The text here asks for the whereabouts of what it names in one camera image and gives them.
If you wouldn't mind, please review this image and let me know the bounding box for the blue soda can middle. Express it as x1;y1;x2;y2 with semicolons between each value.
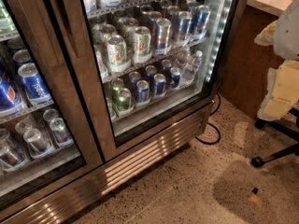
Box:
152;74;166;97

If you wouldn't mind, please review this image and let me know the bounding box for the blue soda can front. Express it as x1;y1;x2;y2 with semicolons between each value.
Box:
135;80;150;105

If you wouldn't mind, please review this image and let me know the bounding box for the red bull can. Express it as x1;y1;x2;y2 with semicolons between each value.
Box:
190;5;211;37
153;18;171;54
173;11;192;43

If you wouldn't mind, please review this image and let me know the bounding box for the blue soda can right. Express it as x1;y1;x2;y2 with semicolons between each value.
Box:
169;67;181;89

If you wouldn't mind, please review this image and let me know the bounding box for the silver can lower left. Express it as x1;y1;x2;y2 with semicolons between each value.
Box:
23;128;54;159

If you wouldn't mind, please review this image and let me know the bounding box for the large Pepsi can left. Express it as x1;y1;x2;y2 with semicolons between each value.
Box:
0;71;25;117

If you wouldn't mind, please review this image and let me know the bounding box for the black power cable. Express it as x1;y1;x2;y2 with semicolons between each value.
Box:
195;91;222;146

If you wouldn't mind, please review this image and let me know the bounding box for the front blue Pepsi can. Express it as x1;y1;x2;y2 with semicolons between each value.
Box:
18;63;51;104

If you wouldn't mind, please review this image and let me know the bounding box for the glass fridge door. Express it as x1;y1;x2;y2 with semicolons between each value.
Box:
0;0;102;221
50;0;247;161

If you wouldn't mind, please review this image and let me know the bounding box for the front 7up can right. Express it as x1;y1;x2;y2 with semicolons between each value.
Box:
131;26;151;63

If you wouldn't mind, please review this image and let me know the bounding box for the blue soda can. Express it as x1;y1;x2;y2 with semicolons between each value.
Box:
152;74;166;97
169;67;181;89
135;80;150;105

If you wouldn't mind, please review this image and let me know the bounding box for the Red Bull can middle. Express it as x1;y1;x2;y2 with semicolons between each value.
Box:
173;11;192;43

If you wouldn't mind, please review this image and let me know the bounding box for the front 7up can left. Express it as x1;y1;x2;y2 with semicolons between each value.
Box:
107;35;131;73

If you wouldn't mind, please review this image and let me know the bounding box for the black office chair base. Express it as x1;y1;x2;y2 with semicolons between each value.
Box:
250;106;299;169

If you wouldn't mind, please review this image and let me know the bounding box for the green soda can front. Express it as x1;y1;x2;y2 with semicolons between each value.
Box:
114;88;134;116

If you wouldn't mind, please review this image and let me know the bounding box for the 7up can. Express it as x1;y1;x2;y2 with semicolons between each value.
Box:
107;35;131;73
131;26;151;63

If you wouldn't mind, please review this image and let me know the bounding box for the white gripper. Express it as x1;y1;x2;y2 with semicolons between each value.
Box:
254;0;299;121

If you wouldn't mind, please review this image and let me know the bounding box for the steel fridge base grille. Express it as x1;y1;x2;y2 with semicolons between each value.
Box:
1;103;213;224

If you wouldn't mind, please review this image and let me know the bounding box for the Red Bull can right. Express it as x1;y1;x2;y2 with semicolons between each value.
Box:
190;5;211;37

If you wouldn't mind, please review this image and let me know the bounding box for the silver blue can lower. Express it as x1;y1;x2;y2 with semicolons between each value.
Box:
50;118;73;147

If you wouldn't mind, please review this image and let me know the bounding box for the front Red Bull can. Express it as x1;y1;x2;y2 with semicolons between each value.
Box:
153;18;171;54

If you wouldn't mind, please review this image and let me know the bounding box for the clear water bottle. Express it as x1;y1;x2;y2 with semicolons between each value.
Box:
181;50;203;84

